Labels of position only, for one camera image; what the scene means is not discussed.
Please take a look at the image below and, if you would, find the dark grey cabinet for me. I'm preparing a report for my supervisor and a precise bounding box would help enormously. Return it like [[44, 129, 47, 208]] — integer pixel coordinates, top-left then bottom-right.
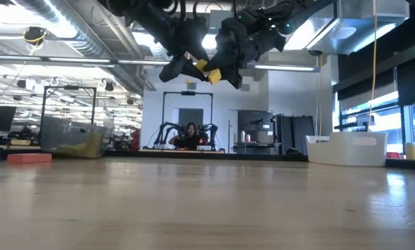
[[273, 114, 314, 156]]

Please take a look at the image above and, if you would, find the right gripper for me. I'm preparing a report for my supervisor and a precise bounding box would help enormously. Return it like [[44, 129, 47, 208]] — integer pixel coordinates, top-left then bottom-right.
[[203, 17, 287, 90]]

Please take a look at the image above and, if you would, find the red foam block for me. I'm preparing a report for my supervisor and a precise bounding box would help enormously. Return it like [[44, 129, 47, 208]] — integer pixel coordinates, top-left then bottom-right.
[[6, 153, 53, 165]]

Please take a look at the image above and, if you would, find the clear plastic storage bin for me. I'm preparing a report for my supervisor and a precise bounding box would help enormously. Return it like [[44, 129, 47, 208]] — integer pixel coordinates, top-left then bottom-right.
[[40, 115, 108, 160]]

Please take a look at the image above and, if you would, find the yellow hanging cord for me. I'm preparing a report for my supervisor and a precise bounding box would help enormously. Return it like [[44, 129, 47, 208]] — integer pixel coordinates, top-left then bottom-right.
[[366, 0, 379, 133]]

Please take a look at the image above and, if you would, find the grey door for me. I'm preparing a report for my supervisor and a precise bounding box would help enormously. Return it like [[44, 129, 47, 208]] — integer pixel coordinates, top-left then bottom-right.
[[177, 108, 204, 128]]

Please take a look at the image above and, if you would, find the black gantry frame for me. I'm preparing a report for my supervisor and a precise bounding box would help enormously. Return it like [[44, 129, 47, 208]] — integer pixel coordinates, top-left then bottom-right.
[[161, 91, 214, 151], [40, 85, 98, 124]]

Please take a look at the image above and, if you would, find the yellow roll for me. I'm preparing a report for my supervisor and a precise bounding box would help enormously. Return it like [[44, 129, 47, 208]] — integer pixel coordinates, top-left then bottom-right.
[[404, 142, 415, 161]]

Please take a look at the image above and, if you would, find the person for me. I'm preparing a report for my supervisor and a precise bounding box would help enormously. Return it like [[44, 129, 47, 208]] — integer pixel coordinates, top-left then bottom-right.
[[168, 122, 208, 151]]

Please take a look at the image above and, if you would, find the yellow black ceiling reel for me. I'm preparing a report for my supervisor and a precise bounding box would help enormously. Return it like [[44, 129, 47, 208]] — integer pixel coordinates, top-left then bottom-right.
[[22, 26, 49, 46]]

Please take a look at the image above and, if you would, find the long ceiling light strip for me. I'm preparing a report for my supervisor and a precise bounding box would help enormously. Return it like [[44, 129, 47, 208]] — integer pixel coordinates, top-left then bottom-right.
[[0, 54, 321, 73]]

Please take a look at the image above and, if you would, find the long thin yellow block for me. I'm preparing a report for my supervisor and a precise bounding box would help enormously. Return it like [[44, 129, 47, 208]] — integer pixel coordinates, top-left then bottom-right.
[[195, 58, 223, 85]]

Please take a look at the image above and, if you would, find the background wooden table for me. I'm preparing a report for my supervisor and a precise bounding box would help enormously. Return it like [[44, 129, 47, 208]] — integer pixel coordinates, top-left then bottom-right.
[[137, 148, 226, 154]]

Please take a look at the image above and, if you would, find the silver air duct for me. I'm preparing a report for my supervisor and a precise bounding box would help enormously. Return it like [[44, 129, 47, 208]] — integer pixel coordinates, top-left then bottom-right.
[[283, 0, 410, 56]]

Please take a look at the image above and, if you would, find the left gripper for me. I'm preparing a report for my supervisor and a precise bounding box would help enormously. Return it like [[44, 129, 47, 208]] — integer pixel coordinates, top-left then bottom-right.
[[158, 17, 210, 83]]

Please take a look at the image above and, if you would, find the black table frame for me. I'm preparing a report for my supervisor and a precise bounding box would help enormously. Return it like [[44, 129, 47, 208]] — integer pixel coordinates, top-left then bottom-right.
[[0, 147, 415, 172]]

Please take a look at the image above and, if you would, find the round ribbed ceiling duct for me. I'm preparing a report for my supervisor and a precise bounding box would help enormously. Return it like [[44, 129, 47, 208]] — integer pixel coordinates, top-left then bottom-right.
[[12, 0, 149, 91]]

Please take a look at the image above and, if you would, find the white plastic bin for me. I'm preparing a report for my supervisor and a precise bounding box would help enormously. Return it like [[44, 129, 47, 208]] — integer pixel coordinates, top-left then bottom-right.
[[305, 131, 389, 167]]

